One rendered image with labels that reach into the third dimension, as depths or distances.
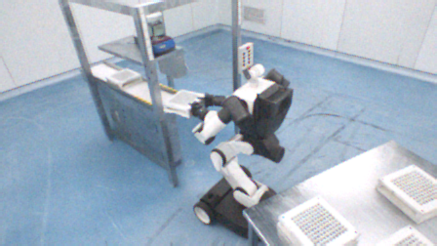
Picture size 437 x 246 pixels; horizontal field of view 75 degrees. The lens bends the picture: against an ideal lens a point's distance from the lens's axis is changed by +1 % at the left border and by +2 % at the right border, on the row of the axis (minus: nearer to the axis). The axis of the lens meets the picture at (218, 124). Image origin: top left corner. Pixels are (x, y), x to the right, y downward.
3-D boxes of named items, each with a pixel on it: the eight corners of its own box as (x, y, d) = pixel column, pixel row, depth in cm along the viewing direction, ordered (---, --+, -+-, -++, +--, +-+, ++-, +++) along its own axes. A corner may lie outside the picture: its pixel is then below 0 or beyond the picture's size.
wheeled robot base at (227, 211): (297, 211, 235) (301, 183, 216) (263, 259, 203) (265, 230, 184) (235, 177, 270) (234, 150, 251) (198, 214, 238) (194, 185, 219)
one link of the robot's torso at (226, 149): (229, 156, 230) (270, 143, 194) (216, 168, 219) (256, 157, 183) (219, 140, 229) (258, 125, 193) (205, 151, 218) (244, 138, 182)
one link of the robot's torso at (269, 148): (285, 156, 188) (288, 136, 178) (274, 168, 180) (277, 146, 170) (249, 141, 203) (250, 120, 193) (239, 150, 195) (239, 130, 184)
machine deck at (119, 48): (183, 52, 222) (182, 47, 220) (143, 68, 200) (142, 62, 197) (137, 38, 257) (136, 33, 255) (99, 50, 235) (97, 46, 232)
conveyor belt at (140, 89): (184, 103, 246) (183, 99, 243) (162, 116, 231) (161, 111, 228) (102, 67, 322) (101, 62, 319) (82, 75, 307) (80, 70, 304)
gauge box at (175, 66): (186, 74, 233) (183, 51, 222) (177, 79, 227) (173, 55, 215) (169, 67, 245) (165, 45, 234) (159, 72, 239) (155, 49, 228)
